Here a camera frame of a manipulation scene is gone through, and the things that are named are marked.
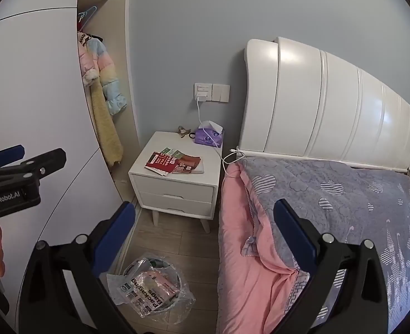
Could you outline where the purple printed blanket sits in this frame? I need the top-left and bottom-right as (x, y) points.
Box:
(240, 156), (410, 334)

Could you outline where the yellow fuzzy garment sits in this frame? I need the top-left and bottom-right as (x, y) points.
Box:
(88, 77), (124, 168)

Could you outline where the pink printed packet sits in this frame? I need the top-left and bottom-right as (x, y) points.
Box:
(140, 269), (178, 298)

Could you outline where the brown flyer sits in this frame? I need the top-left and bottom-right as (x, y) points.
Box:
(172, 154), (203, 174)

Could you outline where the white bed headboard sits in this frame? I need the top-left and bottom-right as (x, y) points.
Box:
(238, 36), (410, 173)

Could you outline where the pastel puffer jacket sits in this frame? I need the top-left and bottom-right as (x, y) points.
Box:
(78, 31), (127, 115)

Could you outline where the blue clothes hanger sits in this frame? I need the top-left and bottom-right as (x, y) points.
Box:
(77, 6), (97, 32)

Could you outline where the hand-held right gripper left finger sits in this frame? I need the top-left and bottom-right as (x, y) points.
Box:
(19, 201), (138, 334)

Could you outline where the white charging cable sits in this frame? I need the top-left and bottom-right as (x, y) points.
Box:
(196, 99), (245, 178)

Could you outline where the purple tissue pack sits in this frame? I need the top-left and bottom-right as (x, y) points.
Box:
(194, 121), (224, 148)

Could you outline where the clear printed plastic bag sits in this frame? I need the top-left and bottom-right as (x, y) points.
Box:
(116, 275), (178, 319)

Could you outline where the red flyer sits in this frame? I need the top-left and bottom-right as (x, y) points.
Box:
(145, 152), (173, 176)

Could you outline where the white wall switch plate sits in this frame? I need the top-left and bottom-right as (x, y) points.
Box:
(212, 84), (230, 104)

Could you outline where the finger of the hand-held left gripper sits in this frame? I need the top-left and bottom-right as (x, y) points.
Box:
(0, 145), (26, 171)
(3, 148), (67, 190)

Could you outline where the pink bed sheet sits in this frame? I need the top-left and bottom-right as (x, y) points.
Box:
(218, 163), (310, 334)

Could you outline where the green flyer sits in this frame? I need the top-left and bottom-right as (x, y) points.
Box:
(159, 148), (186, 161)

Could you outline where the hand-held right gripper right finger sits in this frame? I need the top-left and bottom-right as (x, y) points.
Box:
(272, 199), (395, 334)

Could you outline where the white wall socket plate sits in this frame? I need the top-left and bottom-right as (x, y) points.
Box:
(194, 83), (213, 102)

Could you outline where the clear plastic bin liner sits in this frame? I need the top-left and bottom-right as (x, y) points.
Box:
(107, 255), (196, 321)

